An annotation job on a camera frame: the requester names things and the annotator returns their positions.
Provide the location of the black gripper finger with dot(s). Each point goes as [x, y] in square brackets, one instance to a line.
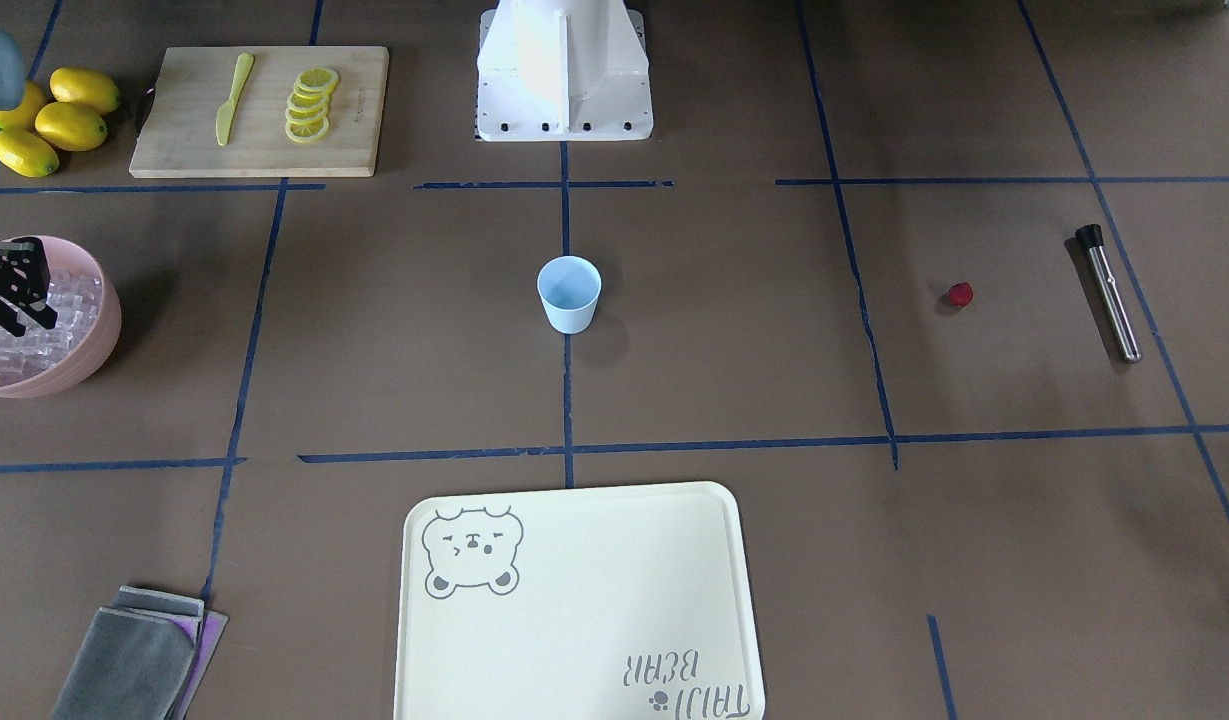
[35, 306]
[9, 321]

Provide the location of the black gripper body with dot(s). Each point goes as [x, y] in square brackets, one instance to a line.
[11, 281]

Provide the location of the red strawberry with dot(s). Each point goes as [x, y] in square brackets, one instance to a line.
[960, 294]

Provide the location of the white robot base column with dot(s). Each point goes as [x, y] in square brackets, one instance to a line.
[563, 71]

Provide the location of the pink bowl of ice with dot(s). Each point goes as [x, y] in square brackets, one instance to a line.
[88, 317]

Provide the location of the light blue plastic cup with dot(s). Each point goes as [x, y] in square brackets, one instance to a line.
[569, 289]

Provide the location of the yellow lemon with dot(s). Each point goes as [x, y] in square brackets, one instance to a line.
[70, 126]
[27, 154]
[23, 115]
[86, 86]

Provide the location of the wooden cutting board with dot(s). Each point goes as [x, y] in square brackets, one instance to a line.
[178, 139]

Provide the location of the yellow plastic knife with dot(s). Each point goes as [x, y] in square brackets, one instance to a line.
[226, 111]

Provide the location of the lemon slices row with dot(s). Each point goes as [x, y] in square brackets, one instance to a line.
[307, 112]

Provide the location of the grey folded cloth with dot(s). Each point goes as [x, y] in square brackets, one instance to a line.
[143, 657]

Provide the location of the cream bear serving tray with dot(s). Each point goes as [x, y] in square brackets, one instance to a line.
[628, 602]

